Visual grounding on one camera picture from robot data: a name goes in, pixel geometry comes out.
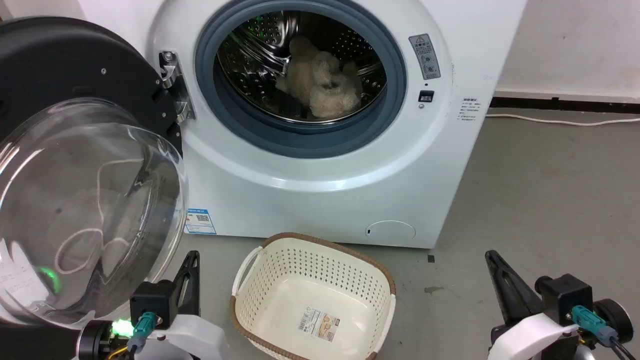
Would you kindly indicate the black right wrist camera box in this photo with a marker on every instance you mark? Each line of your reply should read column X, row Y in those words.
column 562, row 295

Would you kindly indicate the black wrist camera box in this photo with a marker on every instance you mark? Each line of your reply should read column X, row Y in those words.
column 562, row 295
column 152, row 302

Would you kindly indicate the metal door hinge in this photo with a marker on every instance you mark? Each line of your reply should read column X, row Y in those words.
column 175, row 80

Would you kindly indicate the black baseboard strip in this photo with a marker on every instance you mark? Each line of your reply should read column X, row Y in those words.
column 575, row 105

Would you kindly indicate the black round glass washer door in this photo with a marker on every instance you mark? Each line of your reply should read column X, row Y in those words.
column 55, row 60

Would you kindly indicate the printed basket product label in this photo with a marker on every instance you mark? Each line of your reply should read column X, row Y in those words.
column 319, row 325

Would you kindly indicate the blue white energy sticker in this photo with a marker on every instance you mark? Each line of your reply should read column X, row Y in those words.
column 200, row 221

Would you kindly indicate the cream perforated laundry basket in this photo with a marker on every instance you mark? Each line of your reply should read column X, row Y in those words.
column 310, row 295

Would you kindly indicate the white front-load washing machine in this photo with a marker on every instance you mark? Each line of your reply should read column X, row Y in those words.
column 300, row 200

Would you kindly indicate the white text sticker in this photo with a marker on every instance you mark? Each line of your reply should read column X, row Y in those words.
column 470, row 109

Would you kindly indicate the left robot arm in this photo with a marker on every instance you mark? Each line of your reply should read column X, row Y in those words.
column 95, row 342

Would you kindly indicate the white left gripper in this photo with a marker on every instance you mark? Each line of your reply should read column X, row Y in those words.
column 195, row 340

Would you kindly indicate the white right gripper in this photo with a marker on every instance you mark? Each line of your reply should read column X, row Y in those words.
column 535, row 340

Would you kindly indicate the grey warning sticker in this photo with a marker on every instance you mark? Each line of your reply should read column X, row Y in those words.
column 425, row 56

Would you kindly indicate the beige fluffy towel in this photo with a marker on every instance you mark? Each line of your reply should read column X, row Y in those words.
column 325, row 82

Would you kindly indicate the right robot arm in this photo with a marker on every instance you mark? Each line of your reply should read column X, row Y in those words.
column 616, row 317

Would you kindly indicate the round drain filter cover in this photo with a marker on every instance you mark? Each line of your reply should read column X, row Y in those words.
column 390, row 230

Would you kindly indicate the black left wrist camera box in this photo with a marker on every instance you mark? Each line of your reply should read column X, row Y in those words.
column 152, row 302

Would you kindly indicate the perforated steel drum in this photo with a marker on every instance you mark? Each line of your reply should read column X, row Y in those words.
column 260, row 55

